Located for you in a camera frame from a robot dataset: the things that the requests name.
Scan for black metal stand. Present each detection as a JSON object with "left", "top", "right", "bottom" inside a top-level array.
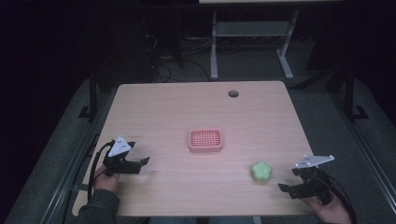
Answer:
[
  {"left": 78, "top": 70, "right": 100, "bottom": 121},
  {"left": 343, "top": 65, "right": 370, "bottom": 121}
]

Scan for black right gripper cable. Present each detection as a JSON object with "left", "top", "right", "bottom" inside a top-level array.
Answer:
[{"left": 323, "top": 173, "right": 359, "bottom": 224}]

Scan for person's left hand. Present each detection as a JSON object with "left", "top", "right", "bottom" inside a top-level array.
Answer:
[{"left": 92, "top": 164, "right": 121, "bottom": 194}]

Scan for green flower-shaped soap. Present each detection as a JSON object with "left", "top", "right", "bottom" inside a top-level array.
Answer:
[{"left": 250, "top": 160, "right": 273, "bottom": 183}]

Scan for white metal stand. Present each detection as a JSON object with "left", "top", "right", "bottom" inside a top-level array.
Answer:
[{"left": 209, "top": 8, "right": 301, "bottom": 80}]

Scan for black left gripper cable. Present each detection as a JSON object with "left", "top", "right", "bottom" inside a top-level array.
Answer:
[{"left": 87, "top": 140, "right": 117, "bottom": 202}]

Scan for person's right hand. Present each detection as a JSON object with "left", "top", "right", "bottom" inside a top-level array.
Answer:
[{"left": 302, "top": 189, "right": 353, "bottom": 224}]

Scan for tangle of floor cables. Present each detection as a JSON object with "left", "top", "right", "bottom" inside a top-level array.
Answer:
[{"left": 146, "top": 33, "right": 214, "bottom": 84}]

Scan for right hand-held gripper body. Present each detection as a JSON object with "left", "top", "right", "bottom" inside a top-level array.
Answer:
[{"left": 290, "top": 154, "right": 336, "bottom": 205}]

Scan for grey metal rail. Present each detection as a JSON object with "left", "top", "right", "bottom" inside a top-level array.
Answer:
[
  {"left": 329, "top": 91, "right": 396, "bottom": 217},
  {"left": 39, "top": 91, "right": 110, "bottom": 224}
]

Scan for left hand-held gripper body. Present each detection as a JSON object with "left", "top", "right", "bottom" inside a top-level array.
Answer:
[{"left": 102, "top": 134, "right": 142, "bottom": 177}]

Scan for pink soap dish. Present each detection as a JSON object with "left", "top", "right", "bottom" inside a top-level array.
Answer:
[{"left": 188, "top": 128, "right": 224, "bottom": 154}]

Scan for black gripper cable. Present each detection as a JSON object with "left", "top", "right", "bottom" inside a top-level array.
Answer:
[
  {"left": 87, "top": 140, "right": 117, "bottom": 202},
  {"left": 323, "top": 173, "right": 359, "bottom": 224}
]

